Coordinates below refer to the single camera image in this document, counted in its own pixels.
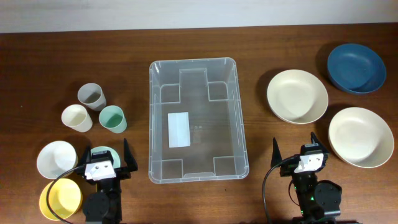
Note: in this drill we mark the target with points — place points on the yellow small bowl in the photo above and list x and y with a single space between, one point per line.
65 199

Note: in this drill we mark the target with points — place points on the dark blue large bowl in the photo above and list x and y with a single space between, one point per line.
356 69

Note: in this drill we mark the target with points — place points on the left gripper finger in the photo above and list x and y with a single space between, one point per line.
85 159
129 158

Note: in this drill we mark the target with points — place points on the clear plastic storage bin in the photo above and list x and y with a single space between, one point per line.
208 89

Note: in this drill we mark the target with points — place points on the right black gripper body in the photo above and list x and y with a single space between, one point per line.
288 168

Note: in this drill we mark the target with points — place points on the mint green plastic cup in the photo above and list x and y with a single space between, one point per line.
112 118

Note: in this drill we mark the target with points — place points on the cream plastic cup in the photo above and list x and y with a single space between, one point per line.
77 118

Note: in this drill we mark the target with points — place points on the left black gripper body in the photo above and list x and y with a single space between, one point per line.
121 173

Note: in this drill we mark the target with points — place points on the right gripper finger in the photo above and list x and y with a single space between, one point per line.
315 140
276 155

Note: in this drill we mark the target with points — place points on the mint green small bowl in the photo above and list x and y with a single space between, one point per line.
115 155

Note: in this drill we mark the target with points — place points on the grey plastic cup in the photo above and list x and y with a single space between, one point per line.
92 96

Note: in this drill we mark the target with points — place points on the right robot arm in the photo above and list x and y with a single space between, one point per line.
319 200

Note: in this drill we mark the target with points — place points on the cream large bowl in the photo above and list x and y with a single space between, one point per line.
361 138
297 97

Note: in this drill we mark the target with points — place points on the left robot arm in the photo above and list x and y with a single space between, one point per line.
103 206

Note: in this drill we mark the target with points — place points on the white small bowl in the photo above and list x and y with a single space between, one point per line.
56 158

